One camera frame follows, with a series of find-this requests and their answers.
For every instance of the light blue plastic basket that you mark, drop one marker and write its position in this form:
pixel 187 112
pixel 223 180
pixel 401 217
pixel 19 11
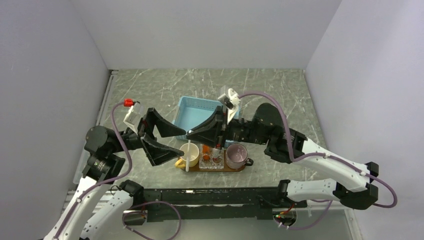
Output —
pixel 192 111

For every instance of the clear glass holder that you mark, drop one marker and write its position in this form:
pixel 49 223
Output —
pixel 211 165

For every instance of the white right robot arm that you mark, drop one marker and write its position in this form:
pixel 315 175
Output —
pixel 346 182

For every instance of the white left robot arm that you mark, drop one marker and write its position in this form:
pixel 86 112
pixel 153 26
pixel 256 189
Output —
pixel 108 150

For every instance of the oval wooden tray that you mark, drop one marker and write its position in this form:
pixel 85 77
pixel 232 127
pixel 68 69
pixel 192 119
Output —
pixel 225 169

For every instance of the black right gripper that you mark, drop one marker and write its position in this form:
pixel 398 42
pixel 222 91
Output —
pixel 209 133

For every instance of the purple mug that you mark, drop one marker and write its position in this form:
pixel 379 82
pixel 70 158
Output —
pixel 236 156

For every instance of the orange toothpaste tube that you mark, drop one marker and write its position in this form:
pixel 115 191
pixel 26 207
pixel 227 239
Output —
pixel 206 150

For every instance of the white toothpaste tube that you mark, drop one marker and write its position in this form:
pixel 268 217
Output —
pixel 216 155

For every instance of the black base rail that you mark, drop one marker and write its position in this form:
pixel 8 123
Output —
pixel 261 203

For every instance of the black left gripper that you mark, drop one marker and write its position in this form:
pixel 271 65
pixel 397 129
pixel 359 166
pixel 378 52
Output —
pixel 158 153

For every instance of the yellow mug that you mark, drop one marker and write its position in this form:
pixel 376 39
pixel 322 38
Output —
pixel 191 155

